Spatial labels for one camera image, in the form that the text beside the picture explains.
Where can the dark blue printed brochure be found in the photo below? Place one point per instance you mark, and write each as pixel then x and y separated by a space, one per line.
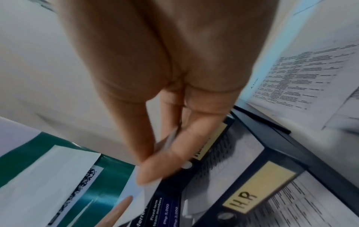
pixel 165 210

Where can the printed text paper sheet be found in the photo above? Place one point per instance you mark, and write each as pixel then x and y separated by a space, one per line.
pixel 345 110
pixel 300 77

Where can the person's right hand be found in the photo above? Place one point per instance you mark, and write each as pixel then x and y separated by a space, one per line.
pixel 174 51

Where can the black binder with yellow label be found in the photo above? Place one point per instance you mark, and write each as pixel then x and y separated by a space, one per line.
pixel 274 173
pixel 209 141

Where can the green folder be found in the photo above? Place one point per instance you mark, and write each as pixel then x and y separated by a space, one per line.
pixel 109 177

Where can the white envelope with barcode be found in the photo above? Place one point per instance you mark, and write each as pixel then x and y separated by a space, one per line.
pixel 47 177

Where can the white paper sheet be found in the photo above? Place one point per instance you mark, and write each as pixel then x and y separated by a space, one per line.
pixel 147 192

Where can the person's left hand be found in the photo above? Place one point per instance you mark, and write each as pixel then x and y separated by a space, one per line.
pixel 116 214

